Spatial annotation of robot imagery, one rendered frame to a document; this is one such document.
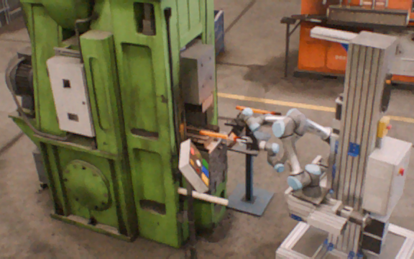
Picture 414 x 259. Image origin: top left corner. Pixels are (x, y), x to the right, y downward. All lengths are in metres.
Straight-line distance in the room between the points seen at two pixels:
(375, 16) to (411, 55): 0.77
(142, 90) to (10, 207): 2.25
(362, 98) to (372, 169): 0.53
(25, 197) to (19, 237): 0.62
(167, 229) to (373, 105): 2.14
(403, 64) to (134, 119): 4.43
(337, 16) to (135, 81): 3.87
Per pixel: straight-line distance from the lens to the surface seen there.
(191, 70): 4.12
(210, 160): 4.50
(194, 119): 4.84
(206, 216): 4.90
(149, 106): 4.21
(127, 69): 4.17
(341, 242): 4.55
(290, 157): 3.94
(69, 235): 5.24
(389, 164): 3.90
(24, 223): 5.53
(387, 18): 7.35
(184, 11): 4.10
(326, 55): 7.78
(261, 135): 5.08
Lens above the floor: 3.35
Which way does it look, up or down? 31 degrees down
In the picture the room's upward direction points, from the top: 3 degrees counter-clockwise
